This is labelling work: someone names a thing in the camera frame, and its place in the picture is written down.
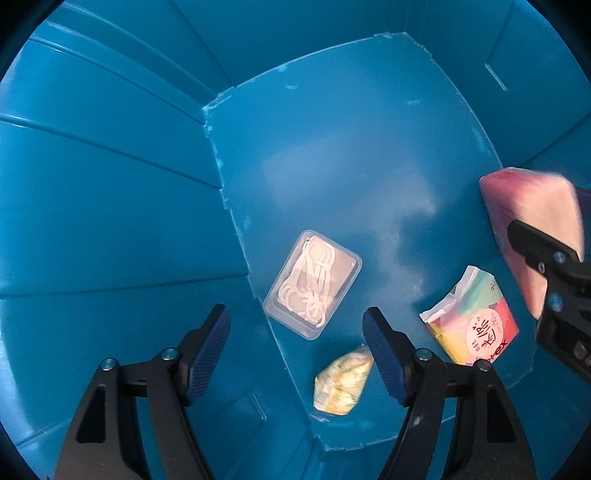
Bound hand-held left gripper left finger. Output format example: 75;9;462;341
55;303;232;480

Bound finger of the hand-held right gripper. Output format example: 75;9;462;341
507;220;591;385

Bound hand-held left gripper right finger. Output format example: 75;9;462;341
361;307;539;480

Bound pink soft packet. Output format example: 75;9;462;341
479;168;585;320

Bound clear plastic box white loops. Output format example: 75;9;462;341
262;229;363;341

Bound blue plastic bin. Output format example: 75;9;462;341
0;0;591;480

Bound small yellow patterned packet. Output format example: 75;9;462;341
314;345;376;417

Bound colourful tissue packet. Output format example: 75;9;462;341
419;265;522;366

